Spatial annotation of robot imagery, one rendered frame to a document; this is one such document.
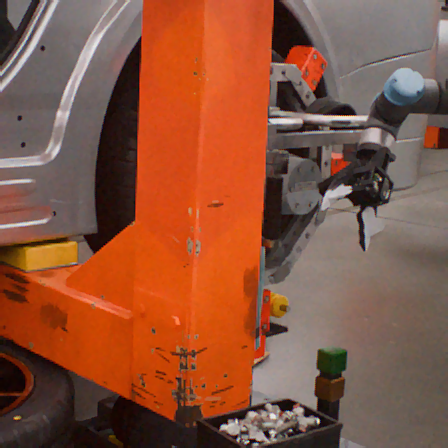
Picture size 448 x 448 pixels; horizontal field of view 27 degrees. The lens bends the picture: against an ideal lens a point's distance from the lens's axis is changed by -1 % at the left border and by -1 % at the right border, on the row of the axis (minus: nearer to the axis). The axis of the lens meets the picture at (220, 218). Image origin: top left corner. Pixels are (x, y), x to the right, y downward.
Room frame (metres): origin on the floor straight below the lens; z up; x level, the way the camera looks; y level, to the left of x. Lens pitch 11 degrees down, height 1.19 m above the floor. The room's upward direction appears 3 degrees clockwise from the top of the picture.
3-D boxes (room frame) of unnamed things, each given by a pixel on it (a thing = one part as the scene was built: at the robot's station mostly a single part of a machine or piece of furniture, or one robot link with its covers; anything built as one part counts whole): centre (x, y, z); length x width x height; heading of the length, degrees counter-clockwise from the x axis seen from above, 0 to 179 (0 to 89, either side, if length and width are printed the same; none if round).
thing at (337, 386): (1.55, -0.20, 0.59); 0.04 x 0.04 x 0.04; 45
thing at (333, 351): (1.55, -0.20, 0.64); 0.04 x 0.04 x 0.04; 45
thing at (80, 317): (1.86, 0.28, 0.69); 0.52 x 0.17 x 0.35; 45
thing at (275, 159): (1.97, -0.09, 0.93); 0.09 x 0.05 x 0.05; 45
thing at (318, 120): (2.22, -0.22, 1.03); 0.19 x 0.18 x 0.11; 45
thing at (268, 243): (1.95, -0.11, 0.83); 0.04 x 0.04 x 0.16
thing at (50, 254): (1.98, 0.40, 0.71); 0.14 x 0.14 x 0.05; 45
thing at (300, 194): (2.19, -0.11, 0.85); 0.21 x 0.14 x 0.14; 45
